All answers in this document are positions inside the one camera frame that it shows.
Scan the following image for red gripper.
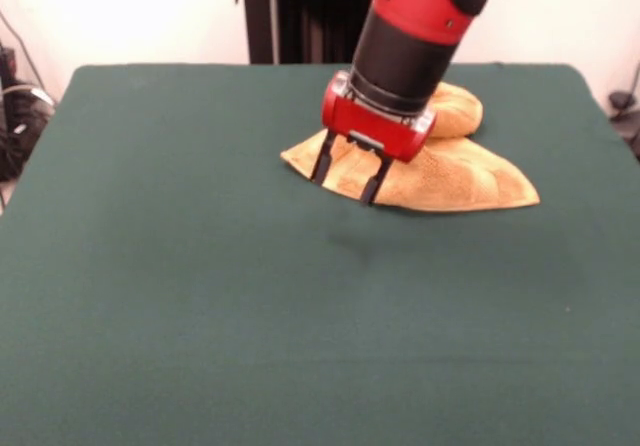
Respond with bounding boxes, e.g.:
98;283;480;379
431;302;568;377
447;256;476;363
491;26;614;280
309;70;437;207

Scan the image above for orange terry towel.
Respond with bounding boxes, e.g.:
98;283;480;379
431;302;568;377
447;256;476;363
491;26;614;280
279;81;541;215

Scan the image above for black upright stand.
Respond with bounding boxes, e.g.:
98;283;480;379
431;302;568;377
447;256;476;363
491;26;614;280
234;0;382;65

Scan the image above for dark green table cloth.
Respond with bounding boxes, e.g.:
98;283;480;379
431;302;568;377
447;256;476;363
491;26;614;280
0;63;640;446

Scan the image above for black power adapter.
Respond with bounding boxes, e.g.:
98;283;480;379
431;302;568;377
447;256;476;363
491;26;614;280
608;90;637;115

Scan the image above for black electronics box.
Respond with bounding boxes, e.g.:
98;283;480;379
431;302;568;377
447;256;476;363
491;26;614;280
0;45;19;76

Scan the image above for black cable tangle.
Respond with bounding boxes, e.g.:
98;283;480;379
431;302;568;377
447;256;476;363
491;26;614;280
0;78;57;183

